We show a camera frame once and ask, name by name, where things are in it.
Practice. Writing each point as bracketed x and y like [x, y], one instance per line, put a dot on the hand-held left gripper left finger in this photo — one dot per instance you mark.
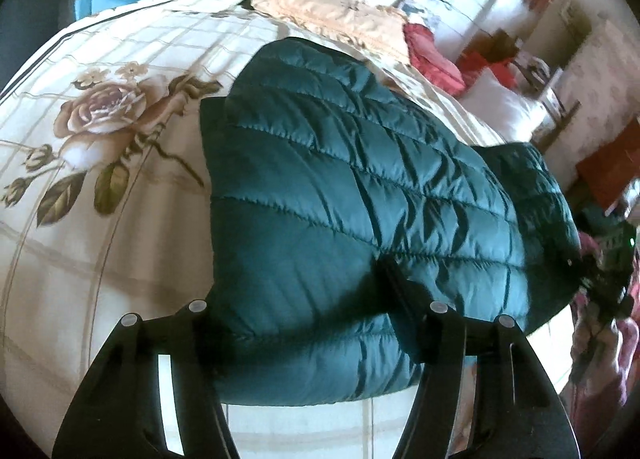
[197, 339]

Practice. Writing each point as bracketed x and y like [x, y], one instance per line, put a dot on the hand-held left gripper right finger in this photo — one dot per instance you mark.
[417, 319]

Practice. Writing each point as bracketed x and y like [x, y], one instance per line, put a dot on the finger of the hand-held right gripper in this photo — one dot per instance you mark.
[580, 266]

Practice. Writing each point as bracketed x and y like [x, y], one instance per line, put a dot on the dark green puffer jacket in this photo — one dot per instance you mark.
[325, 189]

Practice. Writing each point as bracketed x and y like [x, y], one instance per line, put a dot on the person's pink patterned clothing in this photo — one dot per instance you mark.
[600, 369]

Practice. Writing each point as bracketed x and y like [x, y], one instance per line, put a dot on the wooden chair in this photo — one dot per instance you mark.
[555, 114]

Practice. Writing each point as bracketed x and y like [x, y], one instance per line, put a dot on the floral checked bed sheet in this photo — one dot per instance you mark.
[100, 189]

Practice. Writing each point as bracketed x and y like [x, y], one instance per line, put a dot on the white pillow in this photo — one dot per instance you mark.
[500, 104]

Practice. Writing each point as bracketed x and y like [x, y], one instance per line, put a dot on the red cloth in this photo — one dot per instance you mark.
[482, 64]

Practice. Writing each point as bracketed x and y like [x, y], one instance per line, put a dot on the red pillow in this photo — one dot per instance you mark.
[430, 54]

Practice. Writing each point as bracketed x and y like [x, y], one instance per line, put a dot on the beige fringed pillow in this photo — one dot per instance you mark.
[325, 4]

